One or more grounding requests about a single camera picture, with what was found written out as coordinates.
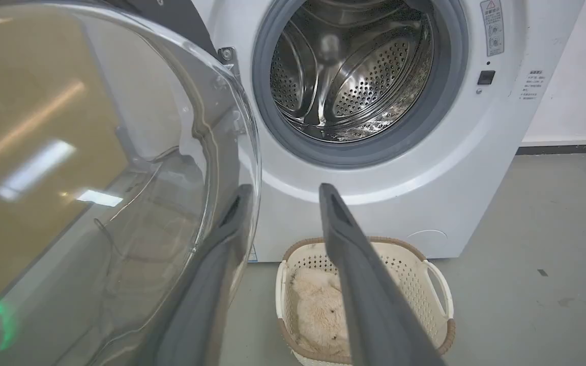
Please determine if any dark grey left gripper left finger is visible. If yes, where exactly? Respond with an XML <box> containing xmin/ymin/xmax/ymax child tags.
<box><xmin>143</xmin><ymin>184</ymin><xmax>254</xmax><ymax>366</ymax></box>

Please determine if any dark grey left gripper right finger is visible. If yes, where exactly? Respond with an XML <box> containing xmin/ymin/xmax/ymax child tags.
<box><xmin>318</xmin><ymin>183</ymin><xmax>447</xmax><ymax>366</ymax></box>

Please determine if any glass washing machine door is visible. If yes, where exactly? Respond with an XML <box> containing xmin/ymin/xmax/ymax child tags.
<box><xmin>0</xmin><ymin>0</ymin><xmax>263</xmax><ymax>366</ymax></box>

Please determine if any white front-load washing machine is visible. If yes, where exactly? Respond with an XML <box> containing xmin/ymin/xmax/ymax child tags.
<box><xmin>115</xmin><ymin>0</ymin><xmax>586</xmax><ymax>264</ymax></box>

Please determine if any cream perforated laundry basket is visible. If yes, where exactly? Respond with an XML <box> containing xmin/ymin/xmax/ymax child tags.
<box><xmin>275</xmin><ymin>236</ymin><xmax>456</xmax><ymax>366</ymax></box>

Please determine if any cream fluffy towel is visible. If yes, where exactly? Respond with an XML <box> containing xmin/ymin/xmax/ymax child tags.
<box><xmin>291</xmin><ymin>268</ymin><xmax>350</xmax><ymax>358</ymax></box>

